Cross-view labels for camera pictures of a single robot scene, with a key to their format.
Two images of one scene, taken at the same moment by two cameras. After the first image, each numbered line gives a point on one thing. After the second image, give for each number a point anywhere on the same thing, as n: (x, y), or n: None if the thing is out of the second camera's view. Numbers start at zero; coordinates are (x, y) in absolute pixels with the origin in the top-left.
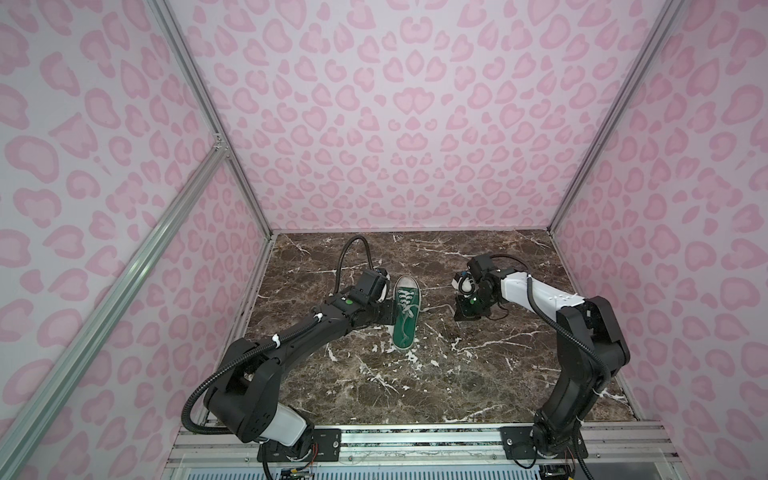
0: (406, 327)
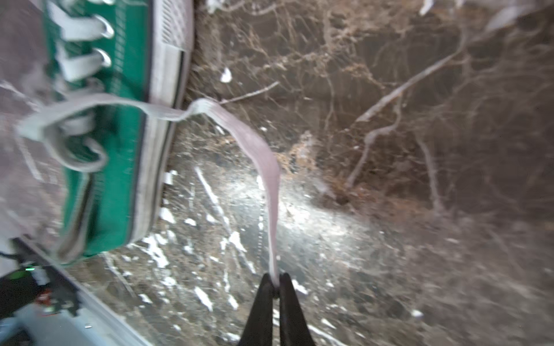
0: (141, 51)
